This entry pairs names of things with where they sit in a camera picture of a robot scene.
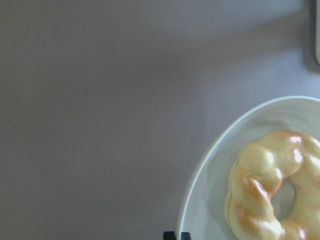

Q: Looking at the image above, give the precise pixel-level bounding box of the twisted glazed donut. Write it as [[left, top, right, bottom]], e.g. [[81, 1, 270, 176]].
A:
[[224, 130, 320, 240]]

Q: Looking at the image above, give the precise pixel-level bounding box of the white round plate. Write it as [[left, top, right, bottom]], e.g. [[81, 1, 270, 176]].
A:
[[176, 96, 320, 240]]

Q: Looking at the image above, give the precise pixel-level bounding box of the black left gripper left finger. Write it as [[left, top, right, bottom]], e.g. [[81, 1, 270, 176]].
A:
[[163, 231, 176, 240]]

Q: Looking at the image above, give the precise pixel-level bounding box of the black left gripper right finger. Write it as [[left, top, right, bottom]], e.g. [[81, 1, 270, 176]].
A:
[[180, 232, 191, 240]]

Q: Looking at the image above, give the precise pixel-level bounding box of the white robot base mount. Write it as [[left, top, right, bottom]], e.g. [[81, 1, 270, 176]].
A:
[[303, 0, 320, 74]]

